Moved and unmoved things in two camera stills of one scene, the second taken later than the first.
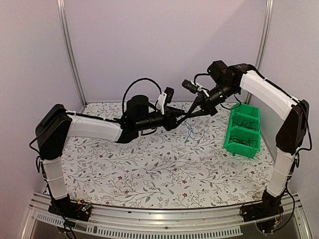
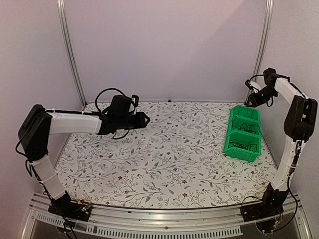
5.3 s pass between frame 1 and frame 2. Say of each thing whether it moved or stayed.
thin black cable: moved
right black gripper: moved
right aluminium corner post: stayed
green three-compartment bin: stayed
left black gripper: moved
